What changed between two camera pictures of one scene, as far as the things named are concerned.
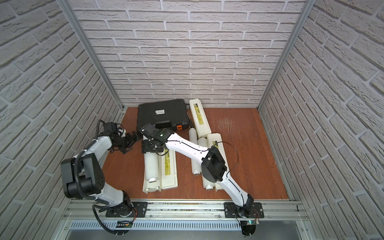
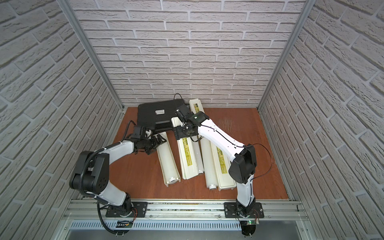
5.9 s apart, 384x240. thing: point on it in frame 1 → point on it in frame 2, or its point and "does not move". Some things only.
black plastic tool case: x=171 y=114 does not move
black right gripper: x=145 y=146 → x=179 y=133
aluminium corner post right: x=308 y=8 does not move
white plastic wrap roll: x=151 y=166 → x=187 y=154
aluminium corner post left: x=91 y=51 does not move
